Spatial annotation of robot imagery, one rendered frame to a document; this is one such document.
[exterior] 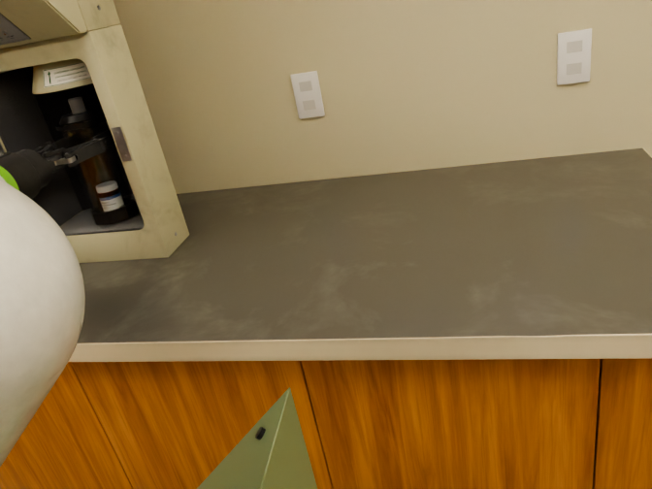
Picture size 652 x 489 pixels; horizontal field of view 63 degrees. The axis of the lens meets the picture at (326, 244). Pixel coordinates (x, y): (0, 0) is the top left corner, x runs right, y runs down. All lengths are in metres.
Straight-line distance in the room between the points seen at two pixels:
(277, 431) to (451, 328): 0.50
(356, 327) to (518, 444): 0.33
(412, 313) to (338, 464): 0.35
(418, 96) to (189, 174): 0.69
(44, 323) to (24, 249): 0.03
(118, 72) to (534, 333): 0.88
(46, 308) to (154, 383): 0.81
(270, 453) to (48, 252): 0.17
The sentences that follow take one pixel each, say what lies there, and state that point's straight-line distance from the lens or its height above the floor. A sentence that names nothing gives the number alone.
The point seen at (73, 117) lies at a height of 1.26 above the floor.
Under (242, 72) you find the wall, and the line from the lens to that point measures 1.47.
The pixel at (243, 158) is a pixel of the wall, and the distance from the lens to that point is 1.54.
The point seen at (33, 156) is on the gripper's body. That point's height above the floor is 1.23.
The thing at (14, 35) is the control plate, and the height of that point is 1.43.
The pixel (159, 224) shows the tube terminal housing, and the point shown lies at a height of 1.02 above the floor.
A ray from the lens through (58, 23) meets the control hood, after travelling 1.10.
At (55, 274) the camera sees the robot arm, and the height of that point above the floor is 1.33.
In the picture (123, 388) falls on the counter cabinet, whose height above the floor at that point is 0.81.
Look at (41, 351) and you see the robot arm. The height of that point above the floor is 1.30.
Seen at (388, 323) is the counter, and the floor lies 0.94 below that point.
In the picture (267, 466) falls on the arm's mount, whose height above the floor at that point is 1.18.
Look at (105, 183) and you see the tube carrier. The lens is 1.26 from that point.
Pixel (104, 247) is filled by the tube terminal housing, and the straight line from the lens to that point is 1.30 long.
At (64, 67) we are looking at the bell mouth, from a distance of 1.22.
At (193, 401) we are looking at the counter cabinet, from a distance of 1.05.
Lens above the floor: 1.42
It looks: 26 degrees down
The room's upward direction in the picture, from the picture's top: 11 degrees counter-clockwise
